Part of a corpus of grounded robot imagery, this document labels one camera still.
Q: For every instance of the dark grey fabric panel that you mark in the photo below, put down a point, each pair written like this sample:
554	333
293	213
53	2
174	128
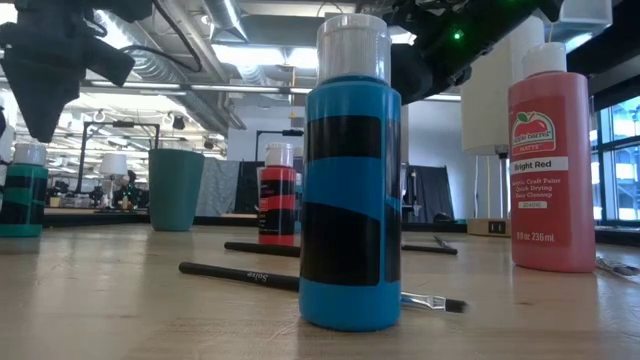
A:
435	192

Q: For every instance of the black background rig frame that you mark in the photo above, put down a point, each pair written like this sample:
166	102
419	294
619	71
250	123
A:
122	124

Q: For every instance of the large purple paint bottle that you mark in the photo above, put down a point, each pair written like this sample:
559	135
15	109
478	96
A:
298	160

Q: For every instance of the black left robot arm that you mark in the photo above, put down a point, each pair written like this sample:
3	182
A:
100	7

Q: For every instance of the person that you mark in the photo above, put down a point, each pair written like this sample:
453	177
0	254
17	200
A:
129	192

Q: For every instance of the teal green plastic cup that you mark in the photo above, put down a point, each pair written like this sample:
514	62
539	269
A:
175	190

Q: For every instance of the small blue paint bottle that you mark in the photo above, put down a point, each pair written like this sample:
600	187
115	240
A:
350	190

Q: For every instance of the small teal paint bottle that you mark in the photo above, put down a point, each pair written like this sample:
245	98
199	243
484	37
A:
22	200

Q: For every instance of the light grey fabric panel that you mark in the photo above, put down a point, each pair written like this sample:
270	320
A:
217	187

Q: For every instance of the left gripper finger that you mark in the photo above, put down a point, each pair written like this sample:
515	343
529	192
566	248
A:
40	100

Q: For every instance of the pink bottle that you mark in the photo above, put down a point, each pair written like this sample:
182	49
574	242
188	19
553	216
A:
552	200

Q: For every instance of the silver ventilation duct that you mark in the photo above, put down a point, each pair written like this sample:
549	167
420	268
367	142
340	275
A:
160	65

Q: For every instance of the small white shade lamp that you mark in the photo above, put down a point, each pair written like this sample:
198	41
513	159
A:
113	164

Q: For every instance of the white shade wooden base lamp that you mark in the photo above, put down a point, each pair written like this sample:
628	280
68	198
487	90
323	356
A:
482	110

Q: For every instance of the small red paint bottle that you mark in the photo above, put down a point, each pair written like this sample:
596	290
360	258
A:
277	200

